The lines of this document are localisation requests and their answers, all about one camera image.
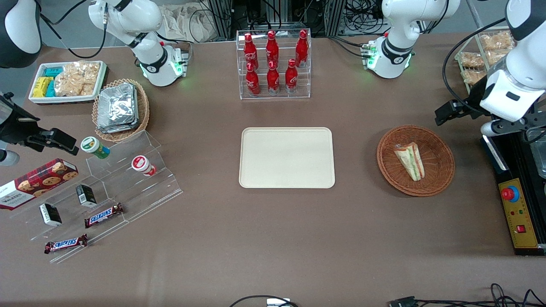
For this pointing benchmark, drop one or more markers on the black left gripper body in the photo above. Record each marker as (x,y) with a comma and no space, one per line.
(472,103)

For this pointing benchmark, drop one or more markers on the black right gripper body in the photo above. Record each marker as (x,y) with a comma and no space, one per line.
(13,127)

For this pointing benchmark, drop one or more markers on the triangle sandwich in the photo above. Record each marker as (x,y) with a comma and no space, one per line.
(410,161)

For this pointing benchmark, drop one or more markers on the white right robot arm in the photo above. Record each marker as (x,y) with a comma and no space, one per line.
(128,17)

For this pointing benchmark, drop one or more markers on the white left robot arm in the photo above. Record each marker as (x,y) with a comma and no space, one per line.
(401,25)

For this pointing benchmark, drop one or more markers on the white rectangular snack tray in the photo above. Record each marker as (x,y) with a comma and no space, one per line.
(64,99)

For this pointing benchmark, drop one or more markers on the round brown wicker basket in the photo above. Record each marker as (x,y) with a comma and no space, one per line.
(439,166)

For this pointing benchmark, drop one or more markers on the oval brown wicker basket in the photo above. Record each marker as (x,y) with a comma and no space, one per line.
(144,108)

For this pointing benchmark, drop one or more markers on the beige plastic tray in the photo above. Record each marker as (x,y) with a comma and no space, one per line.
(286,157)

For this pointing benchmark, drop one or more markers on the green lid snack cup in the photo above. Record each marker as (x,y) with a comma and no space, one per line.
(94,146)

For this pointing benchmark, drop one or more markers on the clear bag of crackers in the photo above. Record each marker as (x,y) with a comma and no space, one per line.
(497,41)
(76,79)
(471,59)
(473,76)

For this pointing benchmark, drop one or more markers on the small black box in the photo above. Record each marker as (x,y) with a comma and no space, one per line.
(86,195)
(50,214)

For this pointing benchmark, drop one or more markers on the yellow snack packet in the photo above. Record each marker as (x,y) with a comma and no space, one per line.
(42,86)

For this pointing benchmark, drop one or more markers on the red tartan cookie box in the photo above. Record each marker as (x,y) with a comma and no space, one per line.
(38,183)

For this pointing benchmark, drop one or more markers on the silver foil packet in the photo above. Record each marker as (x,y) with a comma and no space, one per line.
(117,104)
(117,129)

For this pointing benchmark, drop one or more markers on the teal snack packet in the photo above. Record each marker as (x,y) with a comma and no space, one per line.
(53,71)
(50,88)

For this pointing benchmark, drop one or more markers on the red lid snack cup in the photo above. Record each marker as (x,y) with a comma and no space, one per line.
(141,164)

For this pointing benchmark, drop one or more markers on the black machine housing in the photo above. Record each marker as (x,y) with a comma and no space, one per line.
(512,164)

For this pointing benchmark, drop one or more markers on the snickers chocolate bar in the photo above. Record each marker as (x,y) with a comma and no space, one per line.
(103,215)
(66,244)

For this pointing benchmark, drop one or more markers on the clear acrylic stepped shelf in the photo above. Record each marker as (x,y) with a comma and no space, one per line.
(140,196)

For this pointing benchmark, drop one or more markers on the clear plastic container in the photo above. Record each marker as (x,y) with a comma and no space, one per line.
(538,157)

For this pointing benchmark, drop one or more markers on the red emergency stop button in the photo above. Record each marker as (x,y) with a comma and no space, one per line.
(509,194)

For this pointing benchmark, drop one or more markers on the yellow control panel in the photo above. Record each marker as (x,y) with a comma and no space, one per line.
(518,213)

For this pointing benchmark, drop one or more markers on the red cola bottle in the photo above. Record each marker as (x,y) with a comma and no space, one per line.
(273,79)
(252,81)
(301,47)
(271,49)
(250,51)
(291,76)

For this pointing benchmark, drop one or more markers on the clear acrylic bottle rack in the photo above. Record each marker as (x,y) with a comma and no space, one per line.
(281,97)

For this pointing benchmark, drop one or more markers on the beige cloth bag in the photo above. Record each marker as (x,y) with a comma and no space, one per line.
(183,21)

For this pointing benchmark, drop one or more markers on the small white device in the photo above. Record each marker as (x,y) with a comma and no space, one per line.
(278,302)

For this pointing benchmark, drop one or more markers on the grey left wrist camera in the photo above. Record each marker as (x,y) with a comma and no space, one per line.
(491,128)

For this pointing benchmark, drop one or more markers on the aluminium frame post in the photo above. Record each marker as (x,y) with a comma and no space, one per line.
(222,17)
(335,17)

